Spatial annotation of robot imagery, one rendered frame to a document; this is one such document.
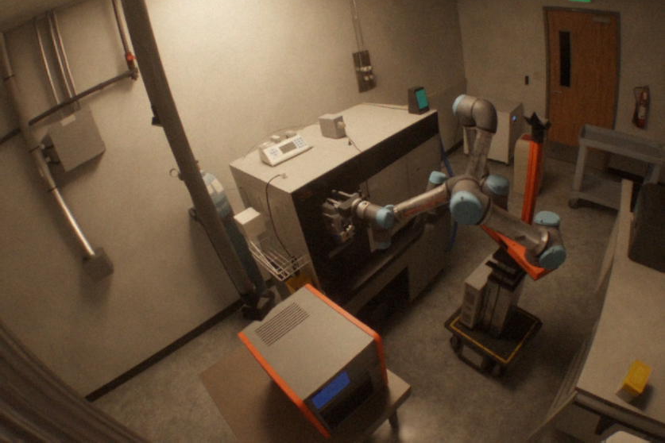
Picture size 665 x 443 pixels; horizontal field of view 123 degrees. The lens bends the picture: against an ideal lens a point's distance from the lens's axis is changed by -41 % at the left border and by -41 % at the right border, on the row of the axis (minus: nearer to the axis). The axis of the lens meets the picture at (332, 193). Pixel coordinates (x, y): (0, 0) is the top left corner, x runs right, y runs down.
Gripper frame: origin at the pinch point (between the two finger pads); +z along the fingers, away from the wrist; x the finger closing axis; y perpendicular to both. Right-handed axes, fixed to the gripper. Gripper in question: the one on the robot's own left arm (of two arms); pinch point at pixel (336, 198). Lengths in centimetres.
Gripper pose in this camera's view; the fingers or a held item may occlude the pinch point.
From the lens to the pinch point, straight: 142.6
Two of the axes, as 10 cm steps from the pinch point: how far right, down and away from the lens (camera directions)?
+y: -2.0, -8.5, -4.9
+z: -6.5, -2.6, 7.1
